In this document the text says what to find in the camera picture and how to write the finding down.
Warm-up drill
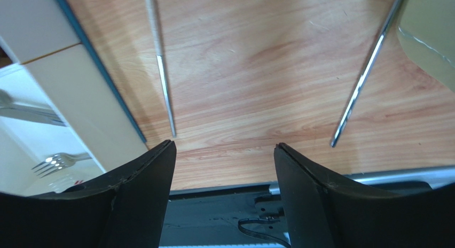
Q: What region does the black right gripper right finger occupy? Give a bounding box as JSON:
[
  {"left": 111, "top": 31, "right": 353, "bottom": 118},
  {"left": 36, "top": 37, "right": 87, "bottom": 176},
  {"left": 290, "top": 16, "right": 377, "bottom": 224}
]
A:
[{"left": 274, "top": 143, "right": 454, "bottom": 247}]

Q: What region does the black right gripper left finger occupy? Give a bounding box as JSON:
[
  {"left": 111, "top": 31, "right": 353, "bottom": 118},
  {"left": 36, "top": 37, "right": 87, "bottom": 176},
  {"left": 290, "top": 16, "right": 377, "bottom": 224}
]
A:
[{"left": 1, "top": 140, "right": 177, "bottom": 247}]

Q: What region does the silver table knife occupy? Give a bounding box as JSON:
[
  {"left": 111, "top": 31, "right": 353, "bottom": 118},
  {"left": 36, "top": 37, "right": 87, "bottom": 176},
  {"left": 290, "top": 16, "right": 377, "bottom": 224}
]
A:
[{"left": 1, "top": 90, "right": 67, "bottom": 127}]

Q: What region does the silver chopstick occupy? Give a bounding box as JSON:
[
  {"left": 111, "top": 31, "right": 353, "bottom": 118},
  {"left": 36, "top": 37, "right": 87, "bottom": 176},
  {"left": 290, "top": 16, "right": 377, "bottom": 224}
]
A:
[{"left": 330, "top": 0, "right": 404, "bottom": 148}]

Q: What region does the silver fork front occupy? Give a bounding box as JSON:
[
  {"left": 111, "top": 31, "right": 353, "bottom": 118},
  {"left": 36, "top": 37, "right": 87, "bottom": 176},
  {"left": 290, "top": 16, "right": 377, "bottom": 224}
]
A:
[{"left": 31, "top": 153, "right": 92, "bottom": 179}]

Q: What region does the white divided utensil tray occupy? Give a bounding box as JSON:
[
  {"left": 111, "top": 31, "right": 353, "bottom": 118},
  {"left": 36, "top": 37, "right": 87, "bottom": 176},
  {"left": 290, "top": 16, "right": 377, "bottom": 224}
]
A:
[{"left": 1, "top": 0, "right": 147, "bottom": 196}]

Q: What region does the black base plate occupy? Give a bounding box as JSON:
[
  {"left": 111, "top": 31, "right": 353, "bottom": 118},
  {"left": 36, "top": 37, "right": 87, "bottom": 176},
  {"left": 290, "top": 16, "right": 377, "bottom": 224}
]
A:
[{"left": 159, "top": 182, "right": 290, "bottom": 247}]

